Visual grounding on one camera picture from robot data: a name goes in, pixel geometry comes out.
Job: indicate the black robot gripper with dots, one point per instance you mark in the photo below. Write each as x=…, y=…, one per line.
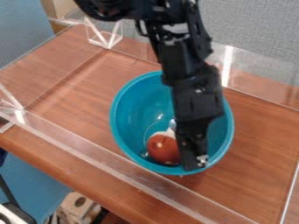
x=198, y=104

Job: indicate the blue plastic bowl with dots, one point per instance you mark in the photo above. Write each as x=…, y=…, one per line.
x=142, y=111

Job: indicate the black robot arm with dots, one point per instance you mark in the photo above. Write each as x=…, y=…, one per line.
x=171, y=24

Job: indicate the red and white toy mushroom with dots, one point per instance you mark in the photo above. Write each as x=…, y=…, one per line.
x=162, y=148

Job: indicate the clear acrylic table barrier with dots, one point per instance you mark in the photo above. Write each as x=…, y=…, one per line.
x=55, y=98

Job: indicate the wooden block with hole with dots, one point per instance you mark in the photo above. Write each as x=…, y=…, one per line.
x=77, y=209

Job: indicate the wooden shelf in background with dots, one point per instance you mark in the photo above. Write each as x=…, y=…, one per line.
x=64, y=14

